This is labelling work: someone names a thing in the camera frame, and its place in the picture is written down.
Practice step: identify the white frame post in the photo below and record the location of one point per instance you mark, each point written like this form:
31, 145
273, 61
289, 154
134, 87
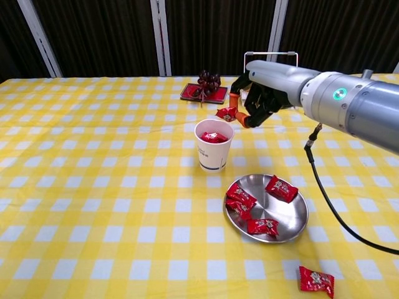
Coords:
41, 40
278, 25
157, 31
396, 67

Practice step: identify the white paper cup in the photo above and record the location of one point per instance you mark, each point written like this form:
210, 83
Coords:
212, 155

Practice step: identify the red rectangular tray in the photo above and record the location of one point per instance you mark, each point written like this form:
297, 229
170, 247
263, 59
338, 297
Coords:
218, 95

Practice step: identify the round steel plate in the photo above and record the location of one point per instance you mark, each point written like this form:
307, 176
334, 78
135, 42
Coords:
274, 215

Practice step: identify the dark red grape bunch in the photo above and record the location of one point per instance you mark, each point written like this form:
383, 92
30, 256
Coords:
209, 81

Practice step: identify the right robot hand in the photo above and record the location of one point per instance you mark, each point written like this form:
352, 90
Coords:
274, 76

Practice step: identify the red candy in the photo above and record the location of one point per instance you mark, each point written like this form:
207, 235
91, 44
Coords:
282, 188
227, 113
241, 194
213, 137
238, 210
263, 225
316, 281

